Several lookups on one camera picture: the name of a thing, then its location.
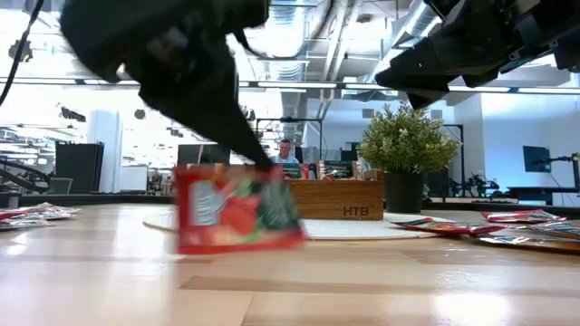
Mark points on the black ceiling spotlight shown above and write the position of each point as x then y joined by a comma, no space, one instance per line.
20,50

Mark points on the person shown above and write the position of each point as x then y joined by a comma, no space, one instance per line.
285,151

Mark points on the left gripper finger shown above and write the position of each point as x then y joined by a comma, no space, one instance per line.
204,90

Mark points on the black metal stand frame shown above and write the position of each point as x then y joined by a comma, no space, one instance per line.
290,120

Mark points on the dark office desk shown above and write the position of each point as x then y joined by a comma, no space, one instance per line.
534,189

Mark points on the artificial green plant black pot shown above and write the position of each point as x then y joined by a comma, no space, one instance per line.
403,145

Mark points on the silver ventilation duct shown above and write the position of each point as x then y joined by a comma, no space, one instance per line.
290,68

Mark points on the black monitor on arm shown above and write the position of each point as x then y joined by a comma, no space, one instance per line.
537,158

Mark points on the black background machine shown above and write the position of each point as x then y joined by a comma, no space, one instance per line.
27,179

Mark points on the black desk monitors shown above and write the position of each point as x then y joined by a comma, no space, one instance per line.
190,155

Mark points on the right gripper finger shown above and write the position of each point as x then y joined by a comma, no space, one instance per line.
423,98
421,68

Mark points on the black cabinet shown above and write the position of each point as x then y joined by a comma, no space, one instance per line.
79,167

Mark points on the grey bin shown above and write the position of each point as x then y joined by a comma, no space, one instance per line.
61,185

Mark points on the white round woven placemat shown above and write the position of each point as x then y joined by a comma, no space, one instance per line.
344,228

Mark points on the wooden tea organizer box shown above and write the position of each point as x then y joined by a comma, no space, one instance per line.
340,199

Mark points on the long ceiling light strip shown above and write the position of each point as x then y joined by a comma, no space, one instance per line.
548,90
480,89
296,84

